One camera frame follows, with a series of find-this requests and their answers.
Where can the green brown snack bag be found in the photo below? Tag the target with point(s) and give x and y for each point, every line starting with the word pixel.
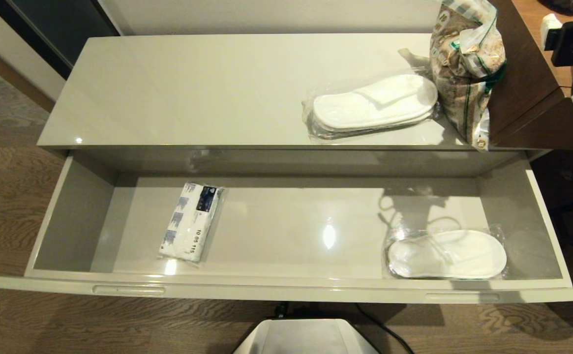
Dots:
pixel 466 73

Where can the white slippers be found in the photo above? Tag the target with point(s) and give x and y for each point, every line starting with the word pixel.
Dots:
pixel 375 105
pixel 453 255

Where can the glossy white cabinet drawer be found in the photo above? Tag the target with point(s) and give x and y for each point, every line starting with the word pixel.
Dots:
pixel 266 236

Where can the silver and black robot base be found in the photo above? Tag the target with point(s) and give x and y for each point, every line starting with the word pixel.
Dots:
pixel 306 339

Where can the dark round vase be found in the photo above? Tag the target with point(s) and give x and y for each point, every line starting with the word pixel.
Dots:
pixel 566 4

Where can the brown wooden side cabinet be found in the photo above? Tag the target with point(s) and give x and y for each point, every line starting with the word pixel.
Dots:
pixel 527 73

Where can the glossy white low cabinet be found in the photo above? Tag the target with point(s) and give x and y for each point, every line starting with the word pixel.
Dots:
pixel 217 88

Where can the white blue tissue pack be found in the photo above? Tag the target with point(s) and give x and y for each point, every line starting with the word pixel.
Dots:
pixel 190 226

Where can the dark glass door panel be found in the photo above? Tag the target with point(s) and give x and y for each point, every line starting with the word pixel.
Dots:
pixel 55 29

